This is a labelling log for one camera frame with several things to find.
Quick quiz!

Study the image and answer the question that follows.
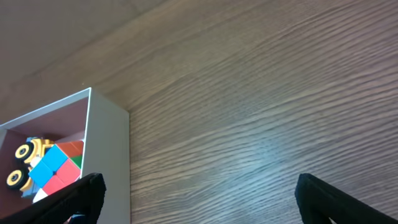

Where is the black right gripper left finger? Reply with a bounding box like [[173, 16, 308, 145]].
[[1, 173, 106, 224]]

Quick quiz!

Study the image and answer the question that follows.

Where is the colourful puzzle cube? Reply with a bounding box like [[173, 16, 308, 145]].
[[29, 139, 84, 203]]

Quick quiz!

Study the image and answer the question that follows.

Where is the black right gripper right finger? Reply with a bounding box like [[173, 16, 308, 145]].
[[295, 173, 397, 224]]

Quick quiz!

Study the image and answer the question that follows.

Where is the blue yellow toy truck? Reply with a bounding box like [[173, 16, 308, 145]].
[[6, 137, 54, 198]]

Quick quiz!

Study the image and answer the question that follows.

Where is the white box pink interior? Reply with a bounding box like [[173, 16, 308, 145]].
[[1, 88, 131, 223]]

